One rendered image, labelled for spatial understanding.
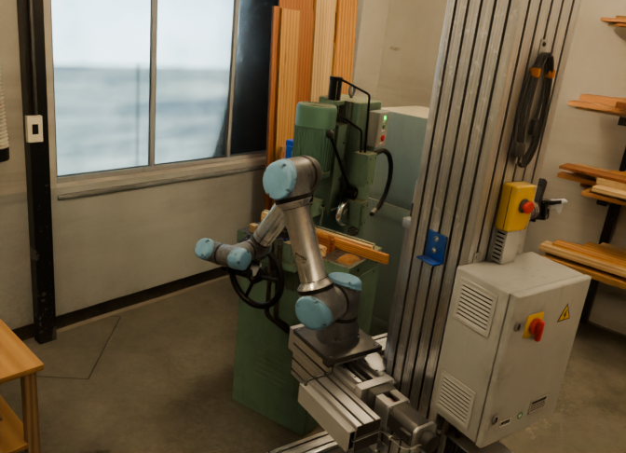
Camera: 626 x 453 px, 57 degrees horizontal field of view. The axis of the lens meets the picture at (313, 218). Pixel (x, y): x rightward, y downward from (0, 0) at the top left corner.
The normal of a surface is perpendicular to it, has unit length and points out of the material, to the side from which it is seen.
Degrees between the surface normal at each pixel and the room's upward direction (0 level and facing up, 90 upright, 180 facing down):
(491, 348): 90
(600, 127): 90
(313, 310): 97
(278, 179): 83
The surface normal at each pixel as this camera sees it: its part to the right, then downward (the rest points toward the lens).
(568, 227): -0.66, 0.18
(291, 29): 0.73, 0.23
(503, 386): 0.55, 0.33
